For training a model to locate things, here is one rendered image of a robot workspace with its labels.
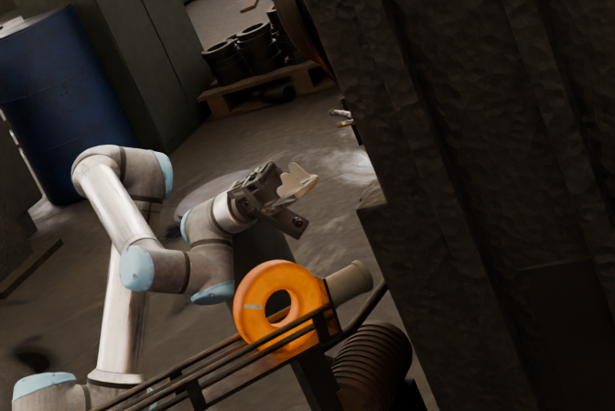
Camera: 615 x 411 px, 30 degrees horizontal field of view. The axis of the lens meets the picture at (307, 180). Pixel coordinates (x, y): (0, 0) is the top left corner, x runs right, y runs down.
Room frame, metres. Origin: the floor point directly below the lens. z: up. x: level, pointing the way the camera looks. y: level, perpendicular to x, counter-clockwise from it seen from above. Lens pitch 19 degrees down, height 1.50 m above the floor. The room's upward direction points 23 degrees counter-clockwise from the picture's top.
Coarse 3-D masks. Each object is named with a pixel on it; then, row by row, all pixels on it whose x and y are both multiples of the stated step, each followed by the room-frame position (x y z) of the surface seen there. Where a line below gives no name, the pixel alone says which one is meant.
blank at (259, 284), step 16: (256, 272) 1.77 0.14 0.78; (272, 272) 1.77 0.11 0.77; (288, 272) 1.78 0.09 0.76; (304, 272) 1.79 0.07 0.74; (240, 288) 1.77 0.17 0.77; (256, 288) 1.76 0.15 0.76; (272, 288) 1.77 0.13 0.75; (288, 288) 1.78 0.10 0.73; (304, 288) 1.79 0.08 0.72; (240, 304) 1.75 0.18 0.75; (256, 304) 1.75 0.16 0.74; (304, 304) 1.78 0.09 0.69; (320, 304) 1.80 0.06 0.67; (240, 320) 1.74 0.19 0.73; (256, 320) 1.75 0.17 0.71; (288, 320) 1.78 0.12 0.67; (256, 336) 1.74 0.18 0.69; (304, 336) 1.78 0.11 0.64; (272, 352) 1.75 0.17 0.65
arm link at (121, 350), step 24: (120, 168) 2.72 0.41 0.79; (144, 168) 2.74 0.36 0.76; (168, 168) 2.77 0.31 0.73; (144, 192) 2.73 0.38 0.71; (168, 192) 2.77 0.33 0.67; (144, 216) 2.71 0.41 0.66; (120, 288) 2.65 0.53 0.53; (120, 312) 2.63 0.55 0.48; (144, 312) 2.65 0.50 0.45; (120, 336) 2.61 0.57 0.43; (144, 336) 2.64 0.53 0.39; (120, 360) 2.59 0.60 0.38; (96, 384) 2.57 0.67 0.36; (120, 384) 2.55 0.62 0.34; (144, 408) 2.56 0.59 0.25
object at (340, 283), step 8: (352, 264) 1.85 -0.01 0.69; (360, 264) 1.84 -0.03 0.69; (336, 272) 1.85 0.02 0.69; (344, 272) 1.83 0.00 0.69; (352, 272) 1.83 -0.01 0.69; (360, 272) 1.83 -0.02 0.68; (368, 272) 1.83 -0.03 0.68; (328, 280) 1.82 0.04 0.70; (336, 280) 1.82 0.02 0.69; (344, 280) 1.82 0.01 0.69; (352, 280) 1.82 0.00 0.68; (360, 280) 1.82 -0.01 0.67; (368, 280) 1.82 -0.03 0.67; (336, 288) 1.81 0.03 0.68; (344, 288) 1.81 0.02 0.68; (352, 288) 1.81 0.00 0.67; (360, 288) 1.82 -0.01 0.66; (368, 288) 1.83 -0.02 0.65; (336, 296) 1.80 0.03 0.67; (344, 296) 1.81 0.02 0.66; (352, 296) 1.82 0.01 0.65; (336, 304) 1.80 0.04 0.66
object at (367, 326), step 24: (360, 336) 1.91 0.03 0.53; (384, 336) 1.90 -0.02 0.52; (336, 360) 1.87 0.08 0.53; (360, 360) 1.83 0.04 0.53; (384, 360) 1.84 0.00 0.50; (408, 360) 1.89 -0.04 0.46; (360, 384) 1.77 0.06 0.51; (384, 384) 1.79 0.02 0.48; (408, 384) 1.89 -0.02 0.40; (360, 408) 1.76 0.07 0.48; (384, 408) 1.77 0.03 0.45; (408, 408) 1.86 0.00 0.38
